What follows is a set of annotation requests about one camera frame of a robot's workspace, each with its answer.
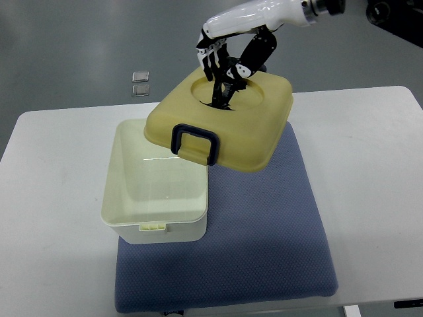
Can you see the yellow box lid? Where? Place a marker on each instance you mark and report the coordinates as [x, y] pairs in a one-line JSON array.
[[243, 137]]

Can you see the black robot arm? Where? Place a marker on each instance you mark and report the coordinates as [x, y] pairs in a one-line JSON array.
[[400, 18]]

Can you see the white storage box base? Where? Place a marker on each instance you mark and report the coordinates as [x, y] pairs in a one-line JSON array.
[[151, 195]]

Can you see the upper metal floor plate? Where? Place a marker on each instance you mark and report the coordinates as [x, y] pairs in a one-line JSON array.
[[140, 76]]

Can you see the metal floor plate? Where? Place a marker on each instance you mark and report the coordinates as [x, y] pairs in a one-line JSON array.
[[140, 76], [140, 90]]

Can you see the lower metal floor plate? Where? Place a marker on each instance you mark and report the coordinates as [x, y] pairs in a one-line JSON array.
[[140, 90]]

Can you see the blue foam cushion mat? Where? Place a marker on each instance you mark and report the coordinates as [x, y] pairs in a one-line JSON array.
[[264, 241]]

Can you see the black table control panel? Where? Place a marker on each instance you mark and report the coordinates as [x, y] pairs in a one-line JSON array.
[[416, 303]]

